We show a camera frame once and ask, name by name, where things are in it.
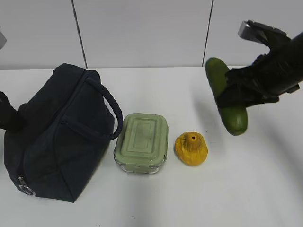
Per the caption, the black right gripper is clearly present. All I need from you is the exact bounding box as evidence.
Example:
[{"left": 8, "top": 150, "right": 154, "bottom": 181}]
[{"left": 217, "top": 21, "right": 303, "bottom": 108}]

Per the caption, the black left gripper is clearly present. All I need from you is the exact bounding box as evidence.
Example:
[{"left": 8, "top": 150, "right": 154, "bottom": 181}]
[{"left": 0, "top": 92, "right": 25, "bottom": 131}]

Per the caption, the green cucumber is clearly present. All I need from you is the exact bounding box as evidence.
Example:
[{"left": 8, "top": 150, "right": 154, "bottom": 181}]
[{"left": 205, "top": 57, "right": 248, "bottom": 136}]

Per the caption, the navy blue lunch bag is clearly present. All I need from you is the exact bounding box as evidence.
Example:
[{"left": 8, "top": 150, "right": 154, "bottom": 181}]
[{"left": 4, "top": 63, "right": 123, "bottom": 202}]

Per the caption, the yellow toy pear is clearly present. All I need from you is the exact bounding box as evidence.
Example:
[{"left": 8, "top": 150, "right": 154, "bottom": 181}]
[{"left": 174, "top": 132, "right": 208, "bottom": 166}]

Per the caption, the green lidded glass container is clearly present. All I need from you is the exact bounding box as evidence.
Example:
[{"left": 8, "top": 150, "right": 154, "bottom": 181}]
[{"left": 114, "top": 113, "right": 169, "bottom": 174}]

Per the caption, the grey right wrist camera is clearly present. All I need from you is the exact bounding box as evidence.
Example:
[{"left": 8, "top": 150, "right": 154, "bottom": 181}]
[{"left": 238, "top": 21, "right": 261, "bottom": 43}]

